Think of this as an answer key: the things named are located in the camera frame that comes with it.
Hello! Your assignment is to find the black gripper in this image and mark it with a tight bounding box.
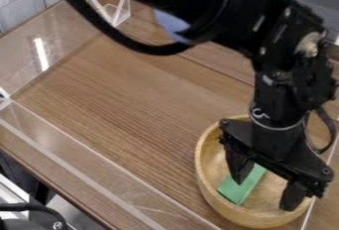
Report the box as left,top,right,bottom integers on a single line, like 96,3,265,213
219,114,335,211

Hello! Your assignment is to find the green rectangular block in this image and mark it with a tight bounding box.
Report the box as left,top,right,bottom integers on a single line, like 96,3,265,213
217,165,265,205

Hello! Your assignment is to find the brown wooden bowl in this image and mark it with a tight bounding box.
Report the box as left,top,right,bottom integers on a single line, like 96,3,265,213
195,123,311,229

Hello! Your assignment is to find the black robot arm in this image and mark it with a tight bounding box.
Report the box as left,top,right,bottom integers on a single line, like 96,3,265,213
65,0,339,211

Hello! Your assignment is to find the clear acrylic tray wall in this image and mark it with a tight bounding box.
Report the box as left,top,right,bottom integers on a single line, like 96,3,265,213
0,0,339,230

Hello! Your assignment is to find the black cable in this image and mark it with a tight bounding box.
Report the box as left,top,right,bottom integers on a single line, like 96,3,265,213
0,203,70,230

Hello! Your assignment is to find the clear acrylic corner bracket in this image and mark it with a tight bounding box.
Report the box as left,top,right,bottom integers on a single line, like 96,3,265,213
85,0,131,28

